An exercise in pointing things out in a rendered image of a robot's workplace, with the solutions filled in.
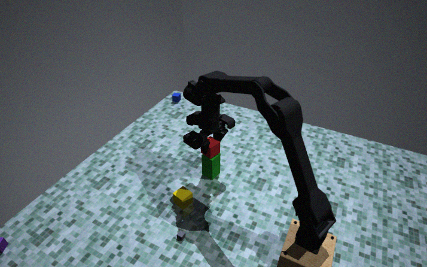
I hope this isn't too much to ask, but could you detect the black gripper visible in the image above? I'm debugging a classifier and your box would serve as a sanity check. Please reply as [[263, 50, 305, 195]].
[[183, 113, 235, 154]]

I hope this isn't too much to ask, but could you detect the red block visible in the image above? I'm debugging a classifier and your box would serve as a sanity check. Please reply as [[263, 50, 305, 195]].
[[201, 136, 220, 159]]

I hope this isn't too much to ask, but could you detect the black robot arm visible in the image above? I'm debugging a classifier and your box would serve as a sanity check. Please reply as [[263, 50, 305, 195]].
[[183, 71, 336, 254]]

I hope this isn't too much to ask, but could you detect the small blue block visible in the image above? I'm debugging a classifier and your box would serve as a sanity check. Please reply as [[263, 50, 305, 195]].
[[172, 92, 181, 102]]

